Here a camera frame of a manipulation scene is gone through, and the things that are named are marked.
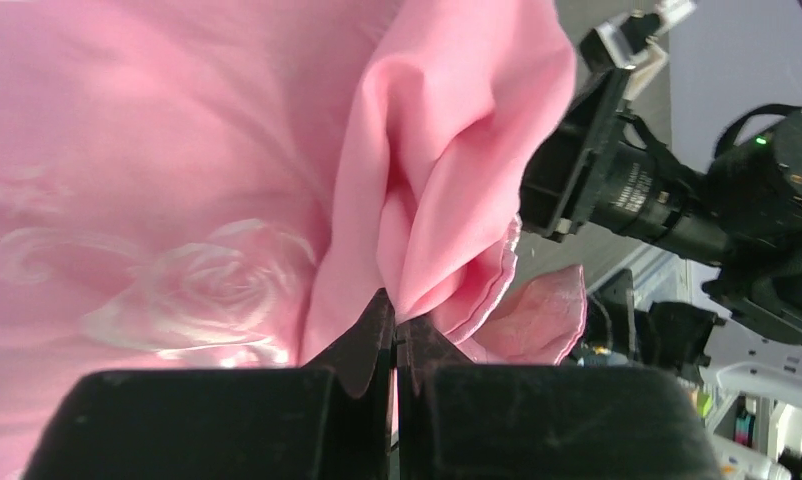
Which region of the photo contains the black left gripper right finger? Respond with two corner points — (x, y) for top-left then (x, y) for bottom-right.
(396, 317), (721, 479)

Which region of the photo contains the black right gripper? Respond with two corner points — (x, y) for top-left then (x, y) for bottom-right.
(519, 69), (706, 262)

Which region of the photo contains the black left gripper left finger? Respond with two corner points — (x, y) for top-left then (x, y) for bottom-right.
(24, 290), (394, 479)

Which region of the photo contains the pink floral pillowcase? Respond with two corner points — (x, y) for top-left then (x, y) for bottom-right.
(0, 1), (586, 479)

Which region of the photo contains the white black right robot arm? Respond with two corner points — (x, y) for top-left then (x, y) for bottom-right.
(520, 69), (802, 410)

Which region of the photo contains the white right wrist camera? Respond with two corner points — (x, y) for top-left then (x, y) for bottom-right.
(579, 0), (697, 101)

